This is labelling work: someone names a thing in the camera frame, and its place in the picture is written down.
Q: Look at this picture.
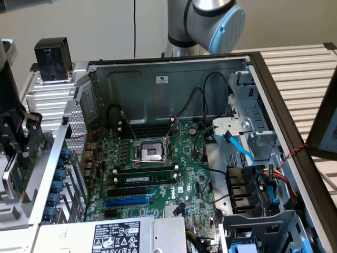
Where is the black plastic drive bracket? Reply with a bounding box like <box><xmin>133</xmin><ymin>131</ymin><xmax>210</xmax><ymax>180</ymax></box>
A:
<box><xmin>225</xmin><ymin>165</ymin><xmax>266</xmax><ymax>215</ymax></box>

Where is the green motherboard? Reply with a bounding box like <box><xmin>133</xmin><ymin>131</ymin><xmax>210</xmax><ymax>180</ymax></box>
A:
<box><xmin>83</xmin><ymin>117</ymin><xmax>225</xmax><ymax>238</ymax></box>

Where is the grey metal PC case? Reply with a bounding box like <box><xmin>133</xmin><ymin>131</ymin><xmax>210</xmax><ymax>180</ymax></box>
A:
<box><xmin>27</xmin><ymin>51</ymin><xmax>337</xmax><ymax>253</ymax></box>

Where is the dark framed panel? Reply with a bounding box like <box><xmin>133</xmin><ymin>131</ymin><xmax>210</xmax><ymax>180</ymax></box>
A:
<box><xmin>306</xmin><ymin>75</ymin><xmax>337</xmax><ymax>160</ymax></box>

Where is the blue SATA wire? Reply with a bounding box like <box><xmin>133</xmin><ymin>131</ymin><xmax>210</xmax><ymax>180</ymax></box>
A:
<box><xmin>222</xmin><ymin>131</ymin><xmax>264</xmax><ymax>191</ymax></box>

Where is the silver CPU socket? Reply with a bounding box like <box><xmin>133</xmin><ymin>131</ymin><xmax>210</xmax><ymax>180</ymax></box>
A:
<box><xmin>130</xmin><ymin>135</ymin><xmax>172</xmax><ymax>170</ymax></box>

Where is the grey metal drive cage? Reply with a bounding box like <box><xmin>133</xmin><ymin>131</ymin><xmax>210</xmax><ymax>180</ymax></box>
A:
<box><xmin>220</xmin><ymin>209</ymin><xmax>321</xmax><ymax>253</ymax></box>

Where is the grey power supply with label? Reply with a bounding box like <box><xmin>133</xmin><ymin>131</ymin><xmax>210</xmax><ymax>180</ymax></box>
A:
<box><xmin>31</xmin><ymin>216</ymin><xmax>188</xmax><ymax>253</ymax></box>

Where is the black wall cable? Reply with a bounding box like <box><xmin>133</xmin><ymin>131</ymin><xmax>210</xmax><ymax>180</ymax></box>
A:
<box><xmin>133</xmin><ymin>0</ymin><xmax>137</xmax><ymax>59</ymax></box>

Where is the green GPU with black cooler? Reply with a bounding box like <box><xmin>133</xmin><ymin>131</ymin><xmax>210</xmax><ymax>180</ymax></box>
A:
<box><xmin>1</xmin><ymin>123</ymin><xmax>46</xmax><ymax>202</ymax></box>

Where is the green RAM stick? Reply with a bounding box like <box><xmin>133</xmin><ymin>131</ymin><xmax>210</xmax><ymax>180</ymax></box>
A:
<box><xmin>115</xmin><ymin>170</ymin><xmax>177</xmax><ymax>187</ymax></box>

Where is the long black expansion slot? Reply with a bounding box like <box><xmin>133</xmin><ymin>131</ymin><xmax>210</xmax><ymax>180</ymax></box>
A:
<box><xmin>106</xmin><ymin>187</ymin><xmax>148</xmax><ymax>198</ymax></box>

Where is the silver chipset heatsink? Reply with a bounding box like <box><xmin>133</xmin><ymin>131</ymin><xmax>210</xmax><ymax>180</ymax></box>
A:
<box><xmin>164</xmin><ymin>204</ymin><xmax>188</xmax><ymax>218</ymax></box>

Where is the blue expansion slot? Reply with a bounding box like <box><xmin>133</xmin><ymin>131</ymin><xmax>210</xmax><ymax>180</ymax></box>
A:
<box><xmin>105</xmin><ymin>197</ymin><xmax>151</xmax><ymax>208</ymax></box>

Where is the yellow black braided power wire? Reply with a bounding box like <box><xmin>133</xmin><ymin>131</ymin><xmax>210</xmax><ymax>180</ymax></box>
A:
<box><xmin>185</xmin><ymin>229</ymin><xmax>213</xmax><ymax>253</ymax></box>

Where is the red black twisted wire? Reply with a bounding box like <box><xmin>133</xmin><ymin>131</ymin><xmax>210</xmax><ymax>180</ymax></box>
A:
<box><xmin>70</xmin><ymin>127</ymin><xmax>102</xmax><ymax>159</ymax></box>
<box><xmin>278</xmin><ymin>143</ymin><xmax>309</xmax><ymax>171</ymax></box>

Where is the yellow red power wire bundle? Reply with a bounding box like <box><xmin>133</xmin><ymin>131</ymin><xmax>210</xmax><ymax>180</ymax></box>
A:
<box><xmin>264</xmin><ymin>164</ymin><xmax>300</xmax><ymax>203</ymax></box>

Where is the blue plastic drive rail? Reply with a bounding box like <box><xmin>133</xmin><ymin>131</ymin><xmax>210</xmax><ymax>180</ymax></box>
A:
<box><xmin>228</xmin><ymin>242</ymin><xmax>258</xmax><ymax>253</ymax></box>

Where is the grey parts rack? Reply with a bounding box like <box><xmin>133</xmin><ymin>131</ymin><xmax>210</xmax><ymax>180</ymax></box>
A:
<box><xmin>0</xmin><ymin>130</ymin><xmax>57</xmax><ymax>230</ymax></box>

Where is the metal disk bay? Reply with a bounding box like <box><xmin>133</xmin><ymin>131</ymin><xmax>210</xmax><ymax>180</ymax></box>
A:
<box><xmin>212</xmin><ymin>70</ymin><xmax>281</xmax><ymax>148</ymax></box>

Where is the black heatsink block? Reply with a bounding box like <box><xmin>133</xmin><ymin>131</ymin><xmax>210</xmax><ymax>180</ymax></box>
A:
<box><xmin>33</xmin><ymin>37</ymin><xmax>77</xmax><ymax>85</ymax></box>

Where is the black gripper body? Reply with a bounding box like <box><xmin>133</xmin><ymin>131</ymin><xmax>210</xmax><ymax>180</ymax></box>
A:
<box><xmin>0</xmin><ymin>62</ymin><xmax>27</xmax><ymax>117</ymax></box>

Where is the silver socket cover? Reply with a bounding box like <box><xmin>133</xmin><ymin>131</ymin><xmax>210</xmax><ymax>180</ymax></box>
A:
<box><xmin>164</xmin><ymin>118</ymin><xmax>183</xmax><ymax>164</ymax></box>

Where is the thin black wire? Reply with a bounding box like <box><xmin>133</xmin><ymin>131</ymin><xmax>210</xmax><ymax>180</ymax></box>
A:
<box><xmin>202</xmin><ymin>72</ymin><xmax>230</xmax><ymax>118</ymax></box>
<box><xmin>107</xmin><ymin>103</ymin><xmax>123</xmax><ymax>125</ymax></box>
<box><xmin>202</xmin><ymin>125</ymin><xmax>230</xmax><ymax>176</ymax></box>
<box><xmin>181</xmin><ymin>87</ymin><xmax>205</xmax><ymax>118</ymax></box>

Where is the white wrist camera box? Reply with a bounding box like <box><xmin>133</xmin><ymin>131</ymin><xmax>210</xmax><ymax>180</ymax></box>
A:
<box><xmin>2</xmin><ymin>38</ymin><xmax>18</xmax><ymax>70</ymax></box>

